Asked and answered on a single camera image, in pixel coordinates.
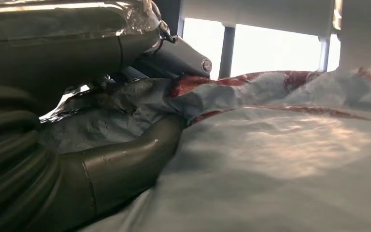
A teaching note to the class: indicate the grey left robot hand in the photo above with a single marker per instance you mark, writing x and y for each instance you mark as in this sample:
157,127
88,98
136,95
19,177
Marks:
60,54

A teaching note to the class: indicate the grey parcel with red print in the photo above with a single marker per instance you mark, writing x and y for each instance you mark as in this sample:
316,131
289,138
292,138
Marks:
252,160

